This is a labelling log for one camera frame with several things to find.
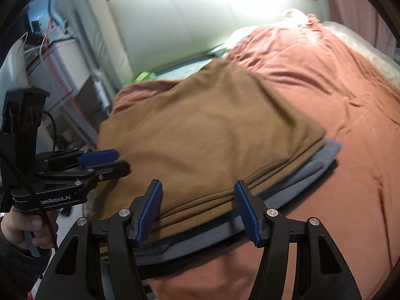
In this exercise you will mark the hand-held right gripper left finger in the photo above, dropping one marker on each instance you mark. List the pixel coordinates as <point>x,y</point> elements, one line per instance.
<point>150,212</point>

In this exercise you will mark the white cloth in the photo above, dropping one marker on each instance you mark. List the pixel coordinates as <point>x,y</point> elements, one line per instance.
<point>295,17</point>

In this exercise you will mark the white pillow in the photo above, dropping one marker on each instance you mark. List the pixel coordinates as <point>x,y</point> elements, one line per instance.
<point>240,37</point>

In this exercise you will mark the pink curtain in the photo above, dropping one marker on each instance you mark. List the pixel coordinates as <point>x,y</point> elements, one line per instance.
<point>353,3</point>

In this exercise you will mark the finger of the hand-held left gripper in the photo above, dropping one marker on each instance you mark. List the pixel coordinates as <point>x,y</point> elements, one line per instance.
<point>109,168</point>
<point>100,157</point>

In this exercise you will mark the dark grey folded garment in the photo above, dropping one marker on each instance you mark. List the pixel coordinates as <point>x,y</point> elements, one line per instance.
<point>200,254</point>

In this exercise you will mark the tan t-shirt with blue print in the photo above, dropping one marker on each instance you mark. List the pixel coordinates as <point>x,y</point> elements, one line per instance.
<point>203,131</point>

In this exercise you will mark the cream padded headboard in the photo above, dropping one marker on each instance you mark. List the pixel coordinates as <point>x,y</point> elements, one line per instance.
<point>187,22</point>

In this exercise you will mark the person's left forearm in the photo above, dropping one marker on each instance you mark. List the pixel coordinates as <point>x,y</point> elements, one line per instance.
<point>18,265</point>

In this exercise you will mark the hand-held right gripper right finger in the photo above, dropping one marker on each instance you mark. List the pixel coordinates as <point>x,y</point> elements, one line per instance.
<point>248,215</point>

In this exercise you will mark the white bag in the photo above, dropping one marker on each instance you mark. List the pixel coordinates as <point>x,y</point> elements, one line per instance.
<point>14,68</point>

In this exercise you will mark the orange-brown blanket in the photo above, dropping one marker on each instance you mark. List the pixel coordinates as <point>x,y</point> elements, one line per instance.
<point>312,100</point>

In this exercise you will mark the white drawer unit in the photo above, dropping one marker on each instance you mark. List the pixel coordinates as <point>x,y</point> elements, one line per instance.
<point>65,65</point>

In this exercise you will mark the person's left hand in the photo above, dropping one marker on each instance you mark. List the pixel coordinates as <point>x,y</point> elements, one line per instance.
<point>18,225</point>

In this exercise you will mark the grey bed sheet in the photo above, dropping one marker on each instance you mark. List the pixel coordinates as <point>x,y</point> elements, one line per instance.
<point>184,68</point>

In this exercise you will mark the green item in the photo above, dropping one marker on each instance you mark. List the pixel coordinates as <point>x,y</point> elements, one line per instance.
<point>145,76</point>

